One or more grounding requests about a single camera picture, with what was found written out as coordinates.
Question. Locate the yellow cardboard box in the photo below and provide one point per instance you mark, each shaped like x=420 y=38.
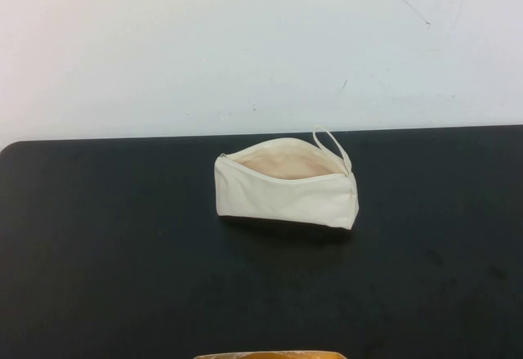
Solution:
x=265 y=355

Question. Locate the cream fabric pencil case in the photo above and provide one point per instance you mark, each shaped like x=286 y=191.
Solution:
x=286 y=201

